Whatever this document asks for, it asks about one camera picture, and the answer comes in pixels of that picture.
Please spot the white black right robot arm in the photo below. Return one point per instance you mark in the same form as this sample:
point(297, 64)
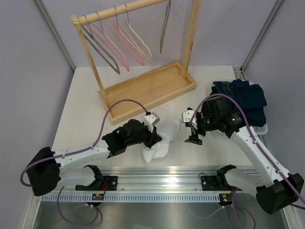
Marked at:
point(276, 187)

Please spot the pink hanger with black garment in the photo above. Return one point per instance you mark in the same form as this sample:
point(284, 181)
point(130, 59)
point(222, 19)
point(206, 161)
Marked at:
point(125, 41)

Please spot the wooden hanger with blue garment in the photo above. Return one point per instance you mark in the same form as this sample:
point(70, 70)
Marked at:
point(135, 38)

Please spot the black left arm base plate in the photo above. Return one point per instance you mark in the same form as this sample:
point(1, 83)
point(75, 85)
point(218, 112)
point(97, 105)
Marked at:
point(108, 182)

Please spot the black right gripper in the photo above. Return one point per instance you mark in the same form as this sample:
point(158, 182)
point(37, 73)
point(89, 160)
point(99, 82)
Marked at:
point(194, 138)

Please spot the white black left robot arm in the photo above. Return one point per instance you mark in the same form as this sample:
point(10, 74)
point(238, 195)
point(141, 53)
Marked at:
point(110, 145)

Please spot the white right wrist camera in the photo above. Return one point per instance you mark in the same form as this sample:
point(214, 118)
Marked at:
point(189, 118)

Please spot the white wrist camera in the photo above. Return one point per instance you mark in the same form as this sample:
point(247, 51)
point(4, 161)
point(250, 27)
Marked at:
point(189, 118)
point(150, 120)

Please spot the white slotted cable duct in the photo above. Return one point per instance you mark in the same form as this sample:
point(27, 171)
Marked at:
point(134, 198)

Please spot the white garment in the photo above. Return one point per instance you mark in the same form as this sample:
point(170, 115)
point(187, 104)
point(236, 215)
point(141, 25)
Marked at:
point(168, 131)

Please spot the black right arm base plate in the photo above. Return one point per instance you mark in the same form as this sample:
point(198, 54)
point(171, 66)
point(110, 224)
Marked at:
point(214, 183)

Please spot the grey hanger with white garment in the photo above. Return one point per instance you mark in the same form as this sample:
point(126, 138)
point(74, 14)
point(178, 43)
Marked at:
point(165, 21)

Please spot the wooden clothes rack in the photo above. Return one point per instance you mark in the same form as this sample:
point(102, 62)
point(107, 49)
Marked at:
point(154, 87)

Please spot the white plastic basket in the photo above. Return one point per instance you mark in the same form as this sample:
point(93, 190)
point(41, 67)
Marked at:
point(262, 130)

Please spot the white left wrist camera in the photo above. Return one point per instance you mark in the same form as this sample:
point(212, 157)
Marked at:
point(150, 120)

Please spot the dark blue garment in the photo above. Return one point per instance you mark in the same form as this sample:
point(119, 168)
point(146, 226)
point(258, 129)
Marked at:
point(250, 97)

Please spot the aluminium mounting rail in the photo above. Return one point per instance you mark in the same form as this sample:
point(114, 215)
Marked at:
point(157, 177)

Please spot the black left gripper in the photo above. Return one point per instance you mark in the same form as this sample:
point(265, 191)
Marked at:
point(153, 137)

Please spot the grey metal hanger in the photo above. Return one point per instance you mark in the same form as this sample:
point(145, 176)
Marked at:
point(103, 53)

